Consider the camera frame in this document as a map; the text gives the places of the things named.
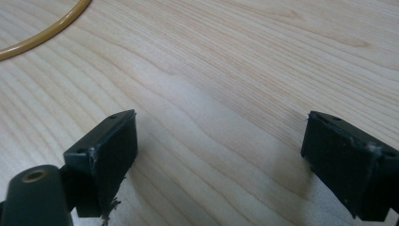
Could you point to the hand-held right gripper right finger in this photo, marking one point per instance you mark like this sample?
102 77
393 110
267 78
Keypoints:
342 163

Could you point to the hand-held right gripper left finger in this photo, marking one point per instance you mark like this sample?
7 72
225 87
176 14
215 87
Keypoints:
108 160

